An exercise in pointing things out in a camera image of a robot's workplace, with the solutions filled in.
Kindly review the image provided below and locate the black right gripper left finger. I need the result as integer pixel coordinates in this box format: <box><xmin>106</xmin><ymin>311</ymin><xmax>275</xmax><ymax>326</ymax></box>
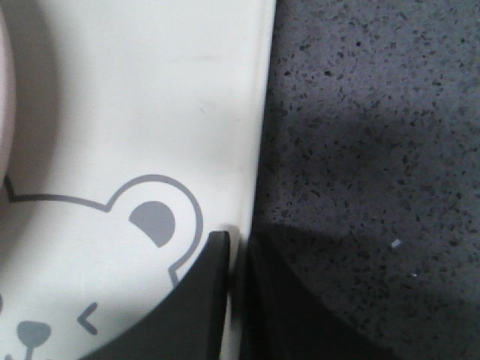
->
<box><xmin>86</xmin><ymin>231</ymin><xmax>230</xmax><ymax>360</ymax></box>

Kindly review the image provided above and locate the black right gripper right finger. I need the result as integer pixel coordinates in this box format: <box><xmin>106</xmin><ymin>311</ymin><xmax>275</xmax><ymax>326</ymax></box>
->
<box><xmin>238</xmin><ymin>221</ymin><xmax>397</xmax><ymax>359</ymax></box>

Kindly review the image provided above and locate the cream bear serving tray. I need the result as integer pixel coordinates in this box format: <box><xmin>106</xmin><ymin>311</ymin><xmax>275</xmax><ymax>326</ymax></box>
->
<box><xmin>1</xmin><ymin>1</ymin><xmax>276</xmax><ymax>359</ymax></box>

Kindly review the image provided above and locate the pink round plate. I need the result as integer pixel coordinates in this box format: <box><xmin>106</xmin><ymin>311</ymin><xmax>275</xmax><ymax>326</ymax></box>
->
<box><xmin>1</xmin><ymin>9</ymin><xmax>16</xmax><ymax>203</ymax></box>

